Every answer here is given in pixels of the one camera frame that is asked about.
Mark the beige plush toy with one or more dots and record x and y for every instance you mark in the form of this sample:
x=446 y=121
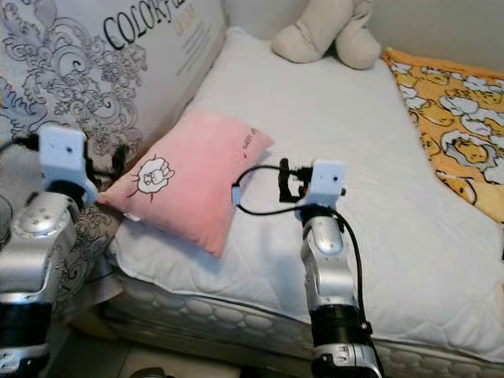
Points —
x=315 y=35

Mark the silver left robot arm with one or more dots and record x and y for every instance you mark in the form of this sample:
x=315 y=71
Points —
x=31 y=268

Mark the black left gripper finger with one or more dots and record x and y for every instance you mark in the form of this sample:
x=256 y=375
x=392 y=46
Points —
x=120 y=161

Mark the grey printed headboard cushion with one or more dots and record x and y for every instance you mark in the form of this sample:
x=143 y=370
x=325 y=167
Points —
x=63 y=47

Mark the white quilted mattress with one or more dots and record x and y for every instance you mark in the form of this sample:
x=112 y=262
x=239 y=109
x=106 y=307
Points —
x=331 y=118

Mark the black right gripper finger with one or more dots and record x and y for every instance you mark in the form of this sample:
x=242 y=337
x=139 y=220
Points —
x=284 y=181

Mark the yellow cartoon print blanket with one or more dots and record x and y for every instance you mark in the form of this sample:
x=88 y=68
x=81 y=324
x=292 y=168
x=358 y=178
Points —
x=457 y=118

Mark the grey quilted bed base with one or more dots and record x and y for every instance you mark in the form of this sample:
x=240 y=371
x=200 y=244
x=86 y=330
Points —
x=205 y=319

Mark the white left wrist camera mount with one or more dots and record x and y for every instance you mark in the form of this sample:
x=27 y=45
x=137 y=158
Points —
x=63 y=153

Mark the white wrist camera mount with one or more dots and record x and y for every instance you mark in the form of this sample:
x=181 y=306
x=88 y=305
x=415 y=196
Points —
x=327 y=179
x=63 y=153

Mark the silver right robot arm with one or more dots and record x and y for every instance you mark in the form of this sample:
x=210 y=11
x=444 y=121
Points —
x=331 y=268

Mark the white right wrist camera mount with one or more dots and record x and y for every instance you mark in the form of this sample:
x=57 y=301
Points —
x=327 y=179

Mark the pink sheep print pillow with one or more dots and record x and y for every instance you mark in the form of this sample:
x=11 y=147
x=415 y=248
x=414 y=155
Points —
x=205 y=173

